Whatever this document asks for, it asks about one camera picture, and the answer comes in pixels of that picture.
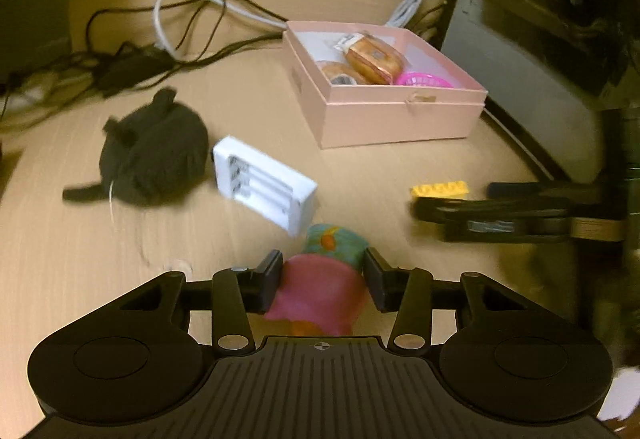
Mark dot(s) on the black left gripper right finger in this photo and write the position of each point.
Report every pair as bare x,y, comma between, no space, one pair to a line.
407,293

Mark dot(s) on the pink plastic toy strainer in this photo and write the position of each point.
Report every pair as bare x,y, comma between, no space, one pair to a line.
425,80

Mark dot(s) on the black plush toy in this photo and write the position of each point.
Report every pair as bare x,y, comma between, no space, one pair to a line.
151,156

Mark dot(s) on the black power adapter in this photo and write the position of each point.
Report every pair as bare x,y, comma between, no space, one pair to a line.
127,70

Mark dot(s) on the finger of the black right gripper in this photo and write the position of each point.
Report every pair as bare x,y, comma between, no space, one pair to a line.
549,189
525,220

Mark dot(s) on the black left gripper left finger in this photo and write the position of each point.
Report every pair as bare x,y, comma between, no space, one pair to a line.
237,292

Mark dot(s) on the pink and teal bird toy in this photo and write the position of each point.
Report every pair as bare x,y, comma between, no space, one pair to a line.
322,289

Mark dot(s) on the pink cardboard box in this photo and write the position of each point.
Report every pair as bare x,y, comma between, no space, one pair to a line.
364,114

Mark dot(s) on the packaged sliced bread loaf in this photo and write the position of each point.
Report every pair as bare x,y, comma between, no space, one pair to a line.
374,59

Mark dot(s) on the round bun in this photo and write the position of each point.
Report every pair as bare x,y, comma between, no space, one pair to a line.
341,74

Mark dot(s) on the yellow toy brick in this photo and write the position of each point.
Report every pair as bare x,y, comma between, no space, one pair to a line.
453,189

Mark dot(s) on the computer tower case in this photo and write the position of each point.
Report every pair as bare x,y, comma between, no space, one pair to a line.
550,67

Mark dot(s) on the white battery charger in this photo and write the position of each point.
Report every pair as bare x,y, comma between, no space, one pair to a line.
277,192

